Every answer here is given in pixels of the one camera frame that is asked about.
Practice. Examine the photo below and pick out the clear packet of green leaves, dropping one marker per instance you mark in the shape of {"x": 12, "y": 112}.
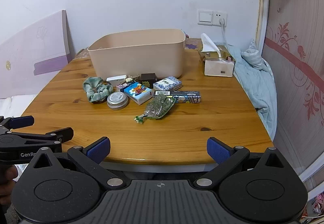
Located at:
{"x": 158, "y": 107}

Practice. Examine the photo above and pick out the gold and white tissue box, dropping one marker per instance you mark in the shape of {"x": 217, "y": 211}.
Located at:
{"x": 219, "y": 67}

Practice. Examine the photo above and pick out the small white box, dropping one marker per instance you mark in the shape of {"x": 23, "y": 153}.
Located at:
{"x": 115, "y": 80}

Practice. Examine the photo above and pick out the beige plastic storage bin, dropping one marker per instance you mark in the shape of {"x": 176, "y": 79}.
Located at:
{"x": 136, "y": 54}

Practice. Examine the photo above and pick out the pale purple headboard panel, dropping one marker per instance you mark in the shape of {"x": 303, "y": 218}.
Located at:
{"x": 33, "y": 49}

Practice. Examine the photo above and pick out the dark cartoon long box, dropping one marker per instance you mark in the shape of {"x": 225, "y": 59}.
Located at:
{"x": 188, "y": 97}

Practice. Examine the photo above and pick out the small black printed box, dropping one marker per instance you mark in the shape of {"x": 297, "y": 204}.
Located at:
{"x": 148, "y": 80}

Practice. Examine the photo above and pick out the small purple printed pack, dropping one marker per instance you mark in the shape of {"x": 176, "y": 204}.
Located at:
{"x": 122, "y": 86}

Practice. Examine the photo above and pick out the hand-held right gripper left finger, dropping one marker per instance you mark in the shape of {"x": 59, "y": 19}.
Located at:
{"x": 98, "y": 150}

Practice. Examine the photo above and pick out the floral patterned sliding door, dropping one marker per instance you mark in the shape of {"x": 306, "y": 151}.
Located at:
{"x": 296, "y": 62}

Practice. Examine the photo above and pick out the white bedding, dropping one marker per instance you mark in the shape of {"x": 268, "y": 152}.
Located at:
{"x": 15, "y": 105}

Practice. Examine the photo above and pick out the light blue blanket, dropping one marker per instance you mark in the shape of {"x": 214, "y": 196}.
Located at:
{"x": 258, "y": 82}

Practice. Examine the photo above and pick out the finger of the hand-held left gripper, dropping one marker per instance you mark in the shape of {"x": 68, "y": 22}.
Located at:
{"x": 63, "y": 134}
{"x": 21, "y": 121}

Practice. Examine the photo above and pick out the purple flower mat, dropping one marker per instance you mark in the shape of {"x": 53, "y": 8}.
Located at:
{"x": 193, "y": 44}

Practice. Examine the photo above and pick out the pink printed cloth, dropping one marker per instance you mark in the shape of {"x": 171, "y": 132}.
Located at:
{"x": 315, "y": 205}

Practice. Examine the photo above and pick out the white wall socket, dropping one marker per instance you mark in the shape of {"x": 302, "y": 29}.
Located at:
{"x": 219, "y": 17}

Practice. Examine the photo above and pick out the round metal tin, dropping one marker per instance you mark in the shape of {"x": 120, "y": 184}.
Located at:
{"x": 117, "y": 100}

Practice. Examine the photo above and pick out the blue bear tissue pack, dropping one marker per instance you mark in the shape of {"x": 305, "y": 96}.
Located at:
{"x": 138, "y": 93}

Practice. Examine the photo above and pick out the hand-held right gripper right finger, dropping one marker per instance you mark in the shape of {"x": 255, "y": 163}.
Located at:
{"x": 216, "y": 150}

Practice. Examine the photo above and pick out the person's left hand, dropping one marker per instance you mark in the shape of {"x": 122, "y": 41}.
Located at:
{"x": 8, "y": 173}

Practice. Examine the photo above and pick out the blue floral tissue pack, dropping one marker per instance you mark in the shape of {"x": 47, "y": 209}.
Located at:
{"x": 167, "y": 83}

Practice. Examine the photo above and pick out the green fabric scrunchie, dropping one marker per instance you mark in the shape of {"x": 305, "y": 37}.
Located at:
{"x": 97, "y": 91}

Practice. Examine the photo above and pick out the white wall switch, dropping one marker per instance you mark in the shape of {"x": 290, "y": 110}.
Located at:
{"x": 205, "y": 17}

